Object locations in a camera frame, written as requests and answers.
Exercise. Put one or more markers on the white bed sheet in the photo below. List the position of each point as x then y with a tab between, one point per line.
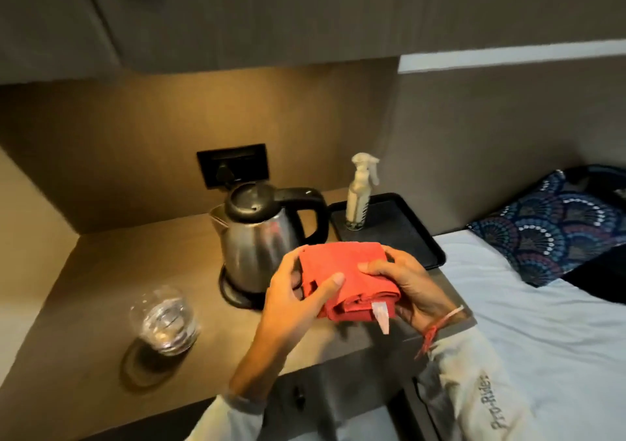
552	348

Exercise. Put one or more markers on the person's right hand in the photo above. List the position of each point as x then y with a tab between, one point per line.
415	286

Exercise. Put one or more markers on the blue patterned pillow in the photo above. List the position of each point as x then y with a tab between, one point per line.
543	225

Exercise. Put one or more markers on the grey overhead cabinet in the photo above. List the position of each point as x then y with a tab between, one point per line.
254	15

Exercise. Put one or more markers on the red wrist thread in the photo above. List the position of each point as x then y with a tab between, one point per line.
433	330

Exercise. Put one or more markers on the black plastic tray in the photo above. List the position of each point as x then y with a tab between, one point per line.
401	230

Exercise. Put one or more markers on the red cloth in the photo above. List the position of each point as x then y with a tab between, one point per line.
345	272

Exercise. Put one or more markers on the black power plug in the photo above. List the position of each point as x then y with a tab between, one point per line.
225	174

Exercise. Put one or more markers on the person's left thumb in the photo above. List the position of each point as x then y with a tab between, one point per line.
326	290

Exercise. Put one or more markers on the grey drawer unit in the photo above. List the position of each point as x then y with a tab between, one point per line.
337	396

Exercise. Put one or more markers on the white spray bottle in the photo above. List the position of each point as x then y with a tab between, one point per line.
359	196

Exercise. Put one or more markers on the person's left hand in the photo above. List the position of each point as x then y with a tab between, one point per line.
283	311

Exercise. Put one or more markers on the black wall socket panel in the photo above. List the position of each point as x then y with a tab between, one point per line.
244	159

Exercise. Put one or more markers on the person's right thumb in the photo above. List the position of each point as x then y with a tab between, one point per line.
376	268

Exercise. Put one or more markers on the clear drinking glass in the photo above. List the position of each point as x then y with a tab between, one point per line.
164	321

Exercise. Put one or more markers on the white light strip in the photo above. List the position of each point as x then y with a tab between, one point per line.
508	57

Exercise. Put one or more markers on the black kettle base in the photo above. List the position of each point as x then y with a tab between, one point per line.
234	295

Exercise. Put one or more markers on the steel electric kettle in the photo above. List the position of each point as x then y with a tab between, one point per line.
259	240

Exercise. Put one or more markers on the person's left forearm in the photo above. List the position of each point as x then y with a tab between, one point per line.
234	406

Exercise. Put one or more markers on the person's right forearm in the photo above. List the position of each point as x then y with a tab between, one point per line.
474	387

